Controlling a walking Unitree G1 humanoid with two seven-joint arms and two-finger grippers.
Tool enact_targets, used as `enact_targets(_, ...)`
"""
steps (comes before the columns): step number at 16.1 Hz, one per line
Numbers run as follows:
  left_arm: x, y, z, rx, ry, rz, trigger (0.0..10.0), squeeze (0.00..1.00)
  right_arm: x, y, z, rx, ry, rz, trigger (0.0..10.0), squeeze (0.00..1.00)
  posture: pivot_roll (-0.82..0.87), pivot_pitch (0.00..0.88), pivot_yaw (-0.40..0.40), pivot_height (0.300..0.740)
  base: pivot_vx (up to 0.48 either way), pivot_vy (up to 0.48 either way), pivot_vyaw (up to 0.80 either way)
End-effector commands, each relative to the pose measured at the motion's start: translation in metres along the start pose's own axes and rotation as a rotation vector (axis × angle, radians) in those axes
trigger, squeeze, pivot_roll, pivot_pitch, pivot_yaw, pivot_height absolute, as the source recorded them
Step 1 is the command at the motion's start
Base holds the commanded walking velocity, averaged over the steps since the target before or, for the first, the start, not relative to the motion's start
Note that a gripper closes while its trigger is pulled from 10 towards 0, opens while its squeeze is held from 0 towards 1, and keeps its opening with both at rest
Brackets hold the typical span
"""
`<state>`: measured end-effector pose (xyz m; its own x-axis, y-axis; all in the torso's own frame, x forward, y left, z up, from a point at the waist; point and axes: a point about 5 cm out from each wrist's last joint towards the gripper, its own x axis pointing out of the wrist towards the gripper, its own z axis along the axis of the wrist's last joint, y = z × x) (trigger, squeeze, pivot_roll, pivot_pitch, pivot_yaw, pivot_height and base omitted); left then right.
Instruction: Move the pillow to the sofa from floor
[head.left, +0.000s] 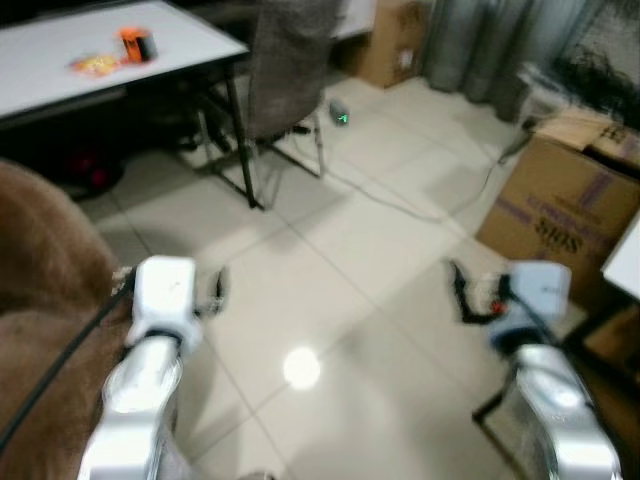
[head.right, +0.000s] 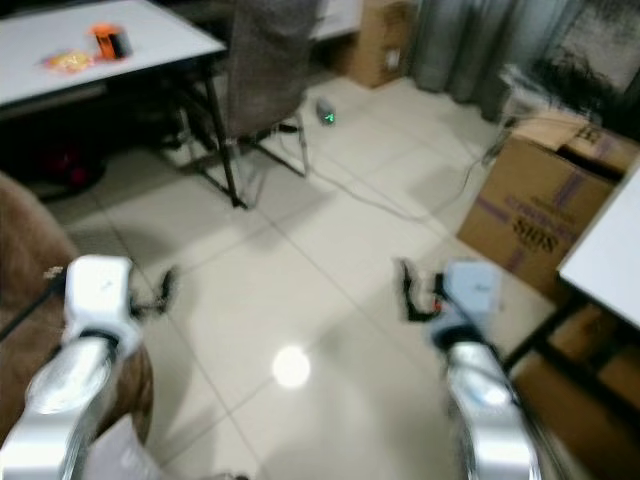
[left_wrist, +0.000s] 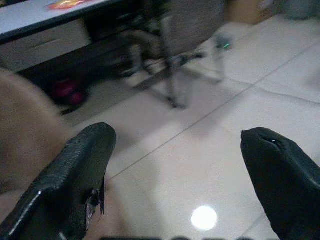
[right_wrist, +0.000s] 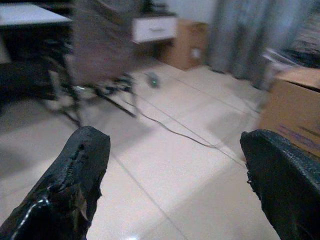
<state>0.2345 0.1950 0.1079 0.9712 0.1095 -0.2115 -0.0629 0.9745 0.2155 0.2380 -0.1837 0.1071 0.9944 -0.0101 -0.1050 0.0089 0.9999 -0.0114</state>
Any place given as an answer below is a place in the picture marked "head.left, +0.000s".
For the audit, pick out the black fuzzy throw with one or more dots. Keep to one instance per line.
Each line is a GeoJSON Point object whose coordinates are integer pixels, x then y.
{"type": "Point", "coordinates": [595, 70]}

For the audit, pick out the red object under table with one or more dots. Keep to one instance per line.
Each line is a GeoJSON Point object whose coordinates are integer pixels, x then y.
{"type": "Point", "coordinates": [95, 172]}

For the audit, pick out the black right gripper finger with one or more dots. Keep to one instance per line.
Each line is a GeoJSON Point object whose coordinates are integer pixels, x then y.
{"type": "Point", "coordinates": [471, 315]}
{"type": "Point", "coordinates": [457, 281]}

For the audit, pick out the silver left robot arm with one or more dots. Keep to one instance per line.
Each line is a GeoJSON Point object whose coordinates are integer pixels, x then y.
{"type": "Point", "coordinates": [135, 405]}

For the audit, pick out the brown sofa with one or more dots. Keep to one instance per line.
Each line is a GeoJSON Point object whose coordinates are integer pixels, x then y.
{"type": "Point", "coordinates": [45, 300]}

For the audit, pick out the cardboard box with purple print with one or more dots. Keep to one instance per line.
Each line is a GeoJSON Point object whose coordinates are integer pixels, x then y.
{"type": "Point", "coordinates": [560, 205]}

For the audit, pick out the small device with green light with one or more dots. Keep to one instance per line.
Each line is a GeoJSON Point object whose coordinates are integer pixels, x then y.
{"type": "Point", "coordinates": [340, 113]}

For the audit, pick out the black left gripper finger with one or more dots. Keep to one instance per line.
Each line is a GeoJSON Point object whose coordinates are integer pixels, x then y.
{"type": "Point", "coordinates": [221, 281]}
{"type": "Point", "coordinates": [214, 309]}

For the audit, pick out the cardboard box under table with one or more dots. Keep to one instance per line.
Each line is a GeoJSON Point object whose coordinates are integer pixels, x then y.
{"type": "Point", "coordinates": [612, 342]}

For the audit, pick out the white rectangular table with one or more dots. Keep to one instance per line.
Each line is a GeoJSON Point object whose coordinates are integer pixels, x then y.
{"type": "Point", "coordinates": [60, 50]}

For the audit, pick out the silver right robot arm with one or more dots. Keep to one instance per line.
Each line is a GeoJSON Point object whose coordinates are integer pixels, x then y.
{"type": "Point", "coordinates": [560, 415]}

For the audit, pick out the grey curtain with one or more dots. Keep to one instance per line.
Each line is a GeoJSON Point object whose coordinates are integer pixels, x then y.
{"type": "Point", "coordinates": [500, 40]}

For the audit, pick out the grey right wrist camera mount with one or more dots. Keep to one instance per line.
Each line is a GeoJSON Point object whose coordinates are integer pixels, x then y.
{"type": "Point", "coordinates": [535, 292]}

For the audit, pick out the chair with brown fuzzy cover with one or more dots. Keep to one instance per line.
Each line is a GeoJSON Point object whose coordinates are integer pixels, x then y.
{"type": "Point", "coordinates": [290, 60]}

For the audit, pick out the yellow orange snack packet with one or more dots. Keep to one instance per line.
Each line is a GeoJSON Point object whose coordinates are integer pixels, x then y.
{"type": "Point", "coordinates": [95, 66]}

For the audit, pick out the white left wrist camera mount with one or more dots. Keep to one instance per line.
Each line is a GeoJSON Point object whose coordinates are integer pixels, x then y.
{"type": "Point", "coordinates": [165, 292]}

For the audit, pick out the plain brown cardboard box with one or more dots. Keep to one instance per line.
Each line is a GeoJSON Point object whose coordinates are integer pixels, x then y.
{"type": "Point", "coordinates": [385, 42]}

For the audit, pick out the white table with black frame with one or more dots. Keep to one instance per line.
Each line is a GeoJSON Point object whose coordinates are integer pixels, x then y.
{"type": "Point", "coordinates": [626, 262]}

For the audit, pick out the orange and black can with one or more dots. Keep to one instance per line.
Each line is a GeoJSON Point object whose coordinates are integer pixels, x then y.
{"type": "Point", "coordinates": [138, 46]}

